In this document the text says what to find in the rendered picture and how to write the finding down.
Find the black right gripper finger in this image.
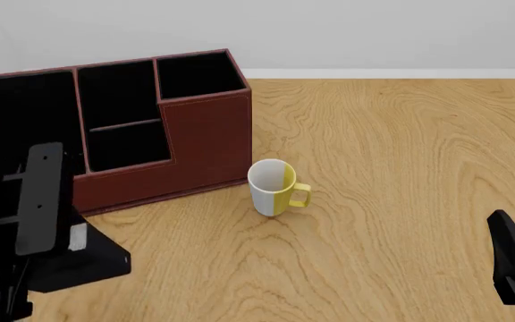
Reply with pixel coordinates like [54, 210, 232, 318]
[486, 209, 515, 270]

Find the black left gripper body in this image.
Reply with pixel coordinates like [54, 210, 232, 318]
[55, 150, 78, 252]

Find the red-brown desk caddy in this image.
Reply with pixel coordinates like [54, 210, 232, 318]
[0, 48, 253, 216]

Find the white and yellow mug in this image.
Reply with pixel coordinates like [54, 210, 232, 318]
[247, 158, 313, 218]

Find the dark grey flat plate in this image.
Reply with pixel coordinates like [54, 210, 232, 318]
[14, 141, 64, 257]

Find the black book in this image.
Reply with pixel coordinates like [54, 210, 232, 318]
[25, 204, 132, 293]

